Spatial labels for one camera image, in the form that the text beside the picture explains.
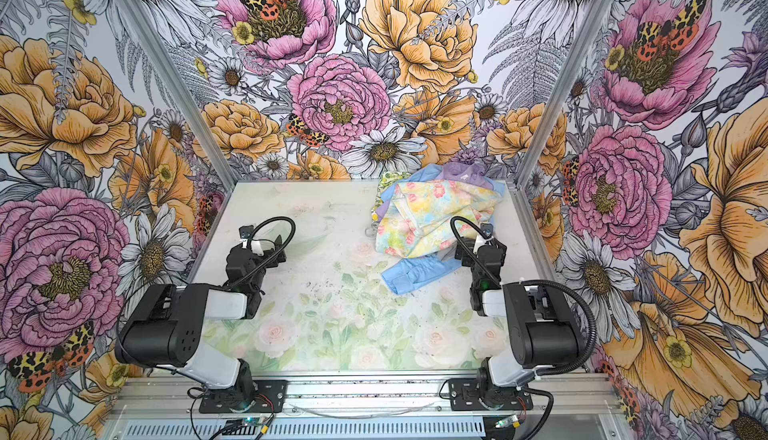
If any purple t-shirt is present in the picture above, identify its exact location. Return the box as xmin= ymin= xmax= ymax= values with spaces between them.
xmin=441 ymin=162 xmax=493 ymax=189

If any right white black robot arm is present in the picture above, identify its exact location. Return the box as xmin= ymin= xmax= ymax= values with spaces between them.
xmin=448 ymin=216 xmax=598 ymax=411

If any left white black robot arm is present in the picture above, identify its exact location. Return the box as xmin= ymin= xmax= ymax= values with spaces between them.
xmin=115 ymin=216 xmax=296 ymax=414

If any pastel floral cloth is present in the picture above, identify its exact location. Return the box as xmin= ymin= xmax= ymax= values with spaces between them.
xmin=375 ymin=179 xmax=502 ymax=258

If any lemon print cloth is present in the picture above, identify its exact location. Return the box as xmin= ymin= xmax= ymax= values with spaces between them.
xmin=371 ymin=171 xmax=411 ymax=222

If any light blue button shirt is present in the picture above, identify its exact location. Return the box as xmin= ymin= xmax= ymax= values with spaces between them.
xmin=382 ymin=164 xmax=506 ymax=295

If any left green circuit board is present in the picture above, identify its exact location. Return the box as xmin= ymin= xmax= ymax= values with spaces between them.
xmin=225 ymin=417 xmax=270 ymax=434

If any green circuit board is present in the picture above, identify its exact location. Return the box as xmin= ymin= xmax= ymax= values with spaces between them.
xmin=494 ymin=414 xmax=521 ymax=429
xmin=225 ymin=417 xmax=270 ymax=434

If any white ventilated panel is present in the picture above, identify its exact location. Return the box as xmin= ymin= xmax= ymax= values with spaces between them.
xmin=112 ymin=416 xmax=486 ymax=439

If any right green circuit board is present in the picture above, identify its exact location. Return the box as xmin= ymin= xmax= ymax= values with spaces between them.
xmin=494 ymin=414 xmax=521 ymax=429

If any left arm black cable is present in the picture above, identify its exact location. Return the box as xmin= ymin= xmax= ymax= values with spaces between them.
xmin=224 ymin=216 xmax=297 ymax=291

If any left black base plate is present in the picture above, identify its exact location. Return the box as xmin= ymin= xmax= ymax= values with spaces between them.
xmin=199 ymin=379 xmax=288 ymax=414

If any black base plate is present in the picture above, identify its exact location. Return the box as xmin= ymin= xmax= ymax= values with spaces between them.
xmin=199 ymin=379 xmax=288 ymax=414
xmin=447 ymin=378 xmax=533 ymax=411

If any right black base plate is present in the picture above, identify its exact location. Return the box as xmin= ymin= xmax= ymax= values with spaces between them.
xmin=447 ymin=378 xmax=533 ymax=411

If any aluminium front rail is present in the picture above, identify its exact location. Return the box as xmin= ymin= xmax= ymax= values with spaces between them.
xmin=108 ymin=370 xmax=620 ymax=420

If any right aluminium corner post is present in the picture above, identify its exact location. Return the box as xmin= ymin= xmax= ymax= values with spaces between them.
xmin=514 ymin=0 xmax=613 ymax=190

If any aluminium corner post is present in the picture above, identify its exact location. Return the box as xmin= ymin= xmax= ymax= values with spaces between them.
xmin=514 ymin=0 xmax=613 ymax=190
xmin=114 ymin=0 xmax=238 ymax=192

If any left aluminium corner post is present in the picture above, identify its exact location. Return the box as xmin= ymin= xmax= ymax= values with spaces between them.
xmin=114 ymin=0 xmax=238 ymax=192

